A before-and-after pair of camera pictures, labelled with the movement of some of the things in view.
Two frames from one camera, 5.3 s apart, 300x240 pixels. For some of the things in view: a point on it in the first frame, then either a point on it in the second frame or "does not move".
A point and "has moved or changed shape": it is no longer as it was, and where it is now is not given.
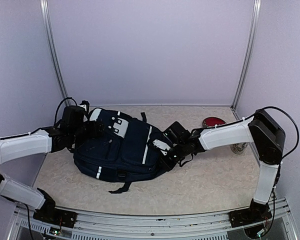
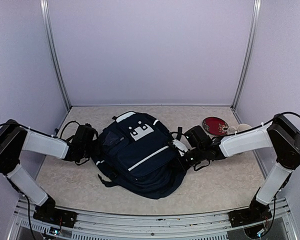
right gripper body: (180, 154) → (198, 157)
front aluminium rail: (204, 226) does not move
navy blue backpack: (123, 151) has moved or changed shape
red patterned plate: (212, 121) does not move
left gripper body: (80, 134) → (88, 152)
